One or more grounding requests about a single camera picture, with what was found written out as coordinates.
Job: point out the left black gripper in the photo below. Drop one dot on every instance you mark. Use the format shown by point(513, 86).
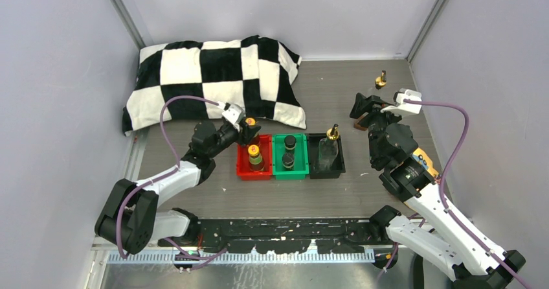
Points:
point(246, 132)

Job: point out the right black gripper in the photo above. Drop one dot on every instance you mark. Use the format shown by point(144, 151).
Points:
point(362, 104)

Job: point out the yellow cap chili sauce bottle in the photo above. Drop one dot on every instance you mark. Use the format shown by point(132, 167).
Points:
point(251, 122)

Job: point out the green label spice jar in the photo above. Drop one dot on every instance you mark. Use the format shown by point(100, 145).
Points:
point(288, 161)

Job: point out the clear glass oil bottle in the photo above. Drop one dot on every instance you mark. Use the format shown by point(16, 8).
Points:
point(328, 149)

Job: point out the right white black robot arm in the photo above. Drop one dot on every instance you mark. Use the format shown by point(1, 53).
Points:
point(456, 247)

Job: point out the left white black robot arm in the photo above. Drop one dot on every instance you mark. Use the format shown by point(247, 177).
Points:
point(130, 218)

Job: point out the red plastic bin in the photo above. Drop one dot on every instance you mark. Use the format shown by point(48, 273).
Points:
point(243, 166)

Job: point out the black white checkered cloth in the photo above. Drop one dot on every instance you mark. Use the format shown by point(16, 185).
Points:
point(176, 81)

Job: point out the green plastic bin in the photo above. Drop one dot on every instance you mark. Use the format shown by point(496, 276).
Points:
point(300, 168)

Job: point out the black plastic bin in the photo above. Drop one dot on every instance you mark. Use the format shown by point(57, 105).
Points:
point(338, 167)

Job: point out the yellow cloth rag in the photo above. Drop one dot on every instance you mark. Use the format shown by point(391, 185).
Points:
point(425, 161)

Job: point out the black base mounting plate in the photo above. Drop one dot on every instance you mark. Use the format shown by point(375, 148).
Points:
point(283, 235)

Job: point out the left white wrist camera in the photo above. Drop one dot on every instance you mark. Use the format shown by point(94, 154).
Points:
point(233, 114)

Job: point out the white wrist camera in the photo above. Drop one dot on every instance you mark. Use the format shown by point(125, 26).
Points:
point(403, 108)
point(233, 114)

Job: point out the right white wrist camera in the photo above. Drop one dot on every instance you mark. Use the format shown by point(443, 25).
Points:
point(403, 108)

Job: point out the aluminium slotted rail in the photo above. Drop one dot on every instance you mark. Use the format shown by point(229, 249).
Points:
point(170, 256)

